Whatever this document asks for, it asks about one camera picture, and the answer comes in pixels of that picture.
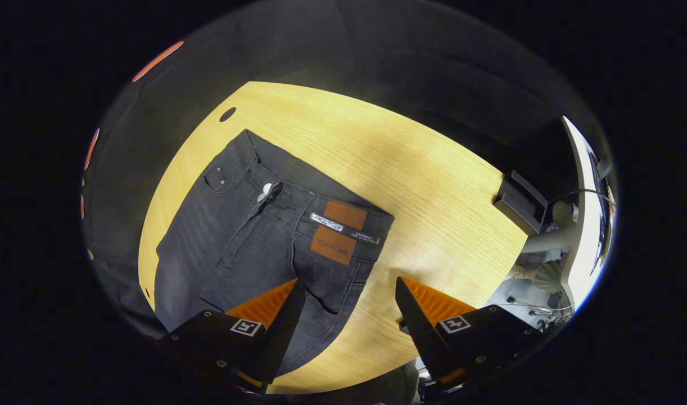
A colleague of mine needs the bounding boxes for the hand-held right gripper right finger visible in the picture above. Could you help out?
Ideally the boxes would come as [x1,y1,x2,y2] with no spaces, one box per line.
[395,276,544,388]

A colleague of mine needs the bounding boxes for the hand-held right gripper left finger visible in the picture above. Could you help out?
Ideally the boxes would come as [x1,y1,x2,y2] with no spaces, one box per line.
[158,277,306,389]

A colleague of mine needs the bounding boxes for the dark grey jeans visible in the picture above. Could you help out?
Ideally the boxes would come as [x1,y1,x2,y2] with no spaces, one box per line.
[153,129,395,376]

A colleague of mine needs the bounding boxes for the person's dark clothing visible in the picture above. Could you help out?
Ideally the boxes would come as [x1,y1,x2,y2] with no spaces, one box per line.
[372,360,422,405]

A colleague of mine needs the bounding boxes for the grey curved stand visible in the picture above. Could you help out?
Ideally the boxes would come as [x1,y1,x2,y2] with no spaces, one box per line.
[521,222,580,255]

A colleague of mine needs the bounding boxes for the black box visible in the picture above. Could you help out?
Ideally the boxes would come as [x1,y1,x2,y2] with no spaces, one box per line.
[492,170,549,235]

